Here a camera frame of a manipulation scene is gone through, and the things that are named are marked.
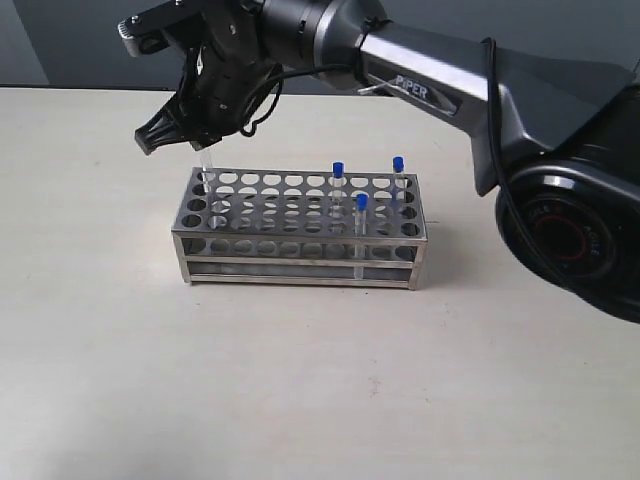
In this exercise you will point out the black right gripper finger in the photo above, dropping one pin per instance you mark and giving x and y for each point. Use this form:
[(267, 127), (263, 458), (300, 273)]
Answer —
[(202, 140), (167, 127)]

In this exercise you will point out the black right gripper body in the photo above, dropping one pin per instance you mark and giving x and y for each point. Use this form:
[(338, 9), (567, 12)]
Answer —
[(229, 62)]

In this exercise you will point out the blue-capped tube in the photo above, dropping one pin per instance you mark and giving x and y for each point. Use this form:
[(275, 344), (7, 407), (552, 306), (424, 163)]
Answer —
[(337, 185), (208, 177), (399, 181), (360, 231)]

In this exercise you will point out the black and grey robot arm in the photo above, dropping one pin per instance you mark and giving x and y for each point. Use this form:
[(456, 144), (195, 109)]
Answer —
[(556, 140)]

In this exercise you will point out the stainless steel test tube rack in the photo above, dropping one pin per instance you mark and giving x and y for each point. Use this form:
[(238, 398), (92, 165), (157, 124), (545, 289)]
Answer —
[(275, 228)]

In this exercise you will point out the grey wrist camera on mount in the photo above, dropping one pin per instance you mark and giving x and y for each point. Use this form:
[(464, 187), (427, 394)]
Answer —
[(177, 24)]

